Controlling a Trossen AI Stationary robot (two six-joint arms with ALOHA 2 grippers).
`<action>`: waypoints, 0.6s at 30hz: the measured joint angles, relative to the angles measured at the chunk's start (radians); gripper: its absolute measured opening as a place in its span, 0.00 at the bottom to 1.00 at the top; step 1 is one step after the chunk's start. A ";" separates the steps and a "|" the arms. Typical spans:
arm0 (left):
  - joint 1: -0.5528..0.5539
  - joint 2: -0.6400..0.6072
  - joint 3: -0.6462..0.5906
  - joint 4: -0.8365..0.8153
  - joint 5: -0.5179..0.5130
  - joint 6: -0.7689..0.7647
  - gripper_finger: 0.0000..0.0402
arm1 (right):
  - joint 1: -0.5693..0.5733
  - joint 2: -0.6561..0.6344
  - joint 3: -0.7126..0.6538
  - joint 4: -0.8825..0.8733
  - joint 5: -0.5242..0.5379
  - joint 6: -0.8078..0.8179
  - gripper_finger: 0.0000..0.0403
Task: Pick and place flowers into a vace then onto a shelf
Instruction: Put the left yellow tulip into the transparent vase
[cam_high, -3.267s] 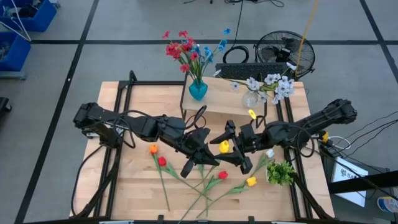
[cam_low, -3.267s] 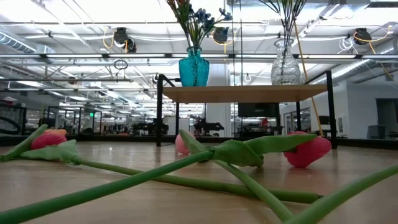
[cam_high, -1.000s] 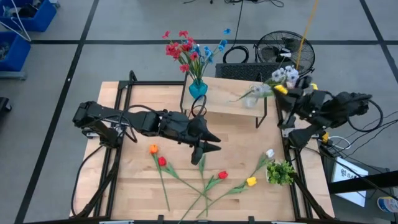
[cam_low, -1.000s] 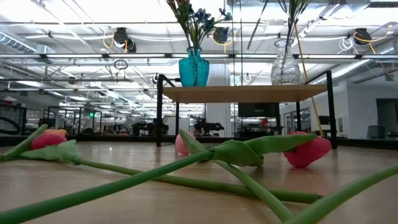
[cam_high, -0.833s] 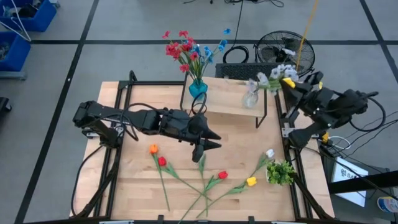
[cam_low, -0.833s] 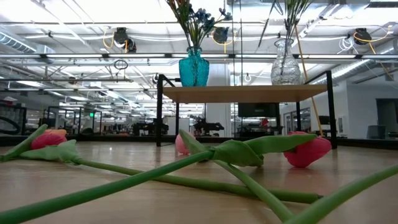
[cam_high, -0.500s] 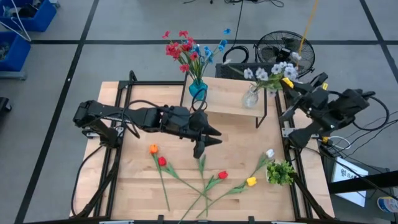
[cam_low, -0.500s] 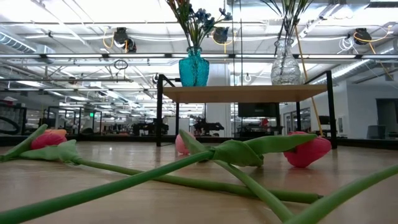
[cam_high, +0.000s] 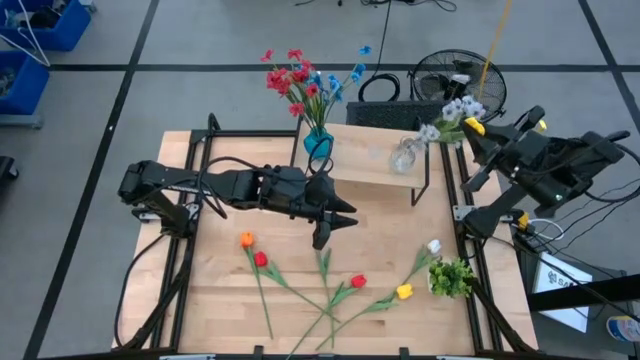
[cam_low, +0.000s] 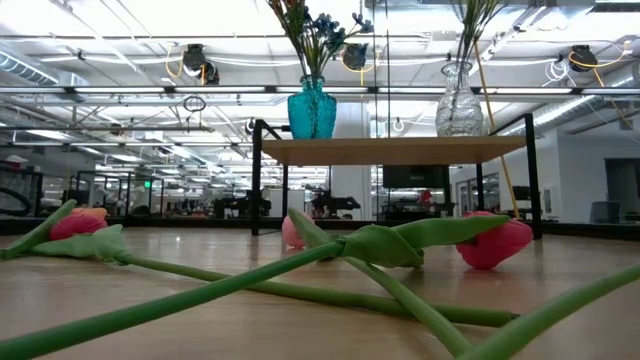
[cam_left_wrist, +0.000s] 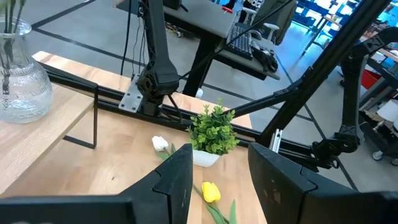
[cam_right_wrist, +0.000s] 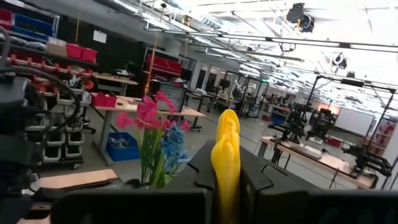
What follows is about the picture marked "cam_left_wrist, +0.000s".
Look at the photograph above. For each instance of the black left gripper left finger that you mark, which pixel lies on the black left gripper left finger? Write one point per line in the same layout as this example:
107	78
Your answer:
174	186

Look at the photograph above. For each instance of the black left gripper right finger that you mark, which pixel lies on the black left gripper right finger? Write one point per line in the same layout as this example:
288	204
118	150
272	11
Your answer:
276	186

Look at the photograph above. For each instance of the yellow tulip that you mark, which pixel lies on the yellow tulip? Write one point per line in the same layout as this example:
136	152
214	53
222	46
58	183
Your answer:
211	191

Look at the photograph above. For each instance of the clear glass vase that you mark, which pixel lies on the clear glass vase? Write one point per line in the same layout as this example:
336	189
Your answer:
25	93

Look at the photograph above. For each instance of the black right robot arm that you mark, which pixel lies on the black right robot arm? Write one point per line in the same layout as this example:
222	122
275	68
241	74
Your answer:
157	46

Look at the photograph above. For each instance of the wooden shelf black legs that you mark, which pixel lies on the wooden shelf black legs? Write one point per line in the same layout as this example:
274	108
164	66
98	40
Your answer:
31	140

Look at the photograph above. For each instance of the white tulip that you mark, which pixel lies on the white tulip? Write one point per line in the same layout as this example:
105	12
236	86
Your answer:
159	143

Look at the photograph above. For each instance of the green plant white pot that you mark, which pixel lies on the green plant white pot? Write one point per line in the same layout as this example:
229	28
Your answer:
213	133

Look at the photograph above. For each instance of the grey metal mounting plate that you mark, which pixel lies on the grey metal mounting plate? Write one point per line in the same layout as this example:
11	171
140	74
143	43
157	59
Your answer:
130	99

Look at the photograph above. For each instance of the black wheeled cart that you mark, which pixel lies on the black wheeled cart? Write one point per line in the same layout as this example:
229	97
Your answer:
382	137

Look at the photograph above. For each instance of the red box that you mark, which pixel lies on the red box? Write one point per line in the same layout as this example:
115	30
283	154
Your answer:
370	79

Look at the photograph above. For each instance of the black keyboard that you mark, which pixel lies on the black keyboard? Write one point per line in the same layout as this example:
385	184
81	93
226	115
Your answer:
241	43

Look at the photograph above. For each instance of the dark office chair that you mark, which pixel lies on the dark office chair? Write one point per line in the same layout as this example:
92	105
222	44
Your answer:
280	18

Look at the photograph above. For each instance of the grey office desk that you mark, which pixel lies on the grey office desk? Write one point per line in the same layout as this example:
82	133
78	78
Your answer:
202	18

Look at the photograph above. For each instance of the red marker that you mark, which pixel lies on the red marker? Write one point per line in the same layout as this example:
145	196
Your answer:
227	9

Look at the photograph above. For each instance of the blue storage rack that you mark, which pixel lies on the blue storage rack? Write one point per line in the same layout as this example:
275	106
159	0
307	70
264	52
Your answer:
357	9

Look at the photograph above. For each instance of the silver aluminium bracket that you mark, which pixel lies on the silver aluminium bracket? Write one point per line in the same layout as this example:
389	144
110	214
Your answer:
276	141

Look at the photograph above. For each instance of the black metal rig frame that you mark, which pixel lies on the black metal rig frame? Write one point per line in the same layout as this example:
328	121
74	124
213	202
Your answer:
311	77

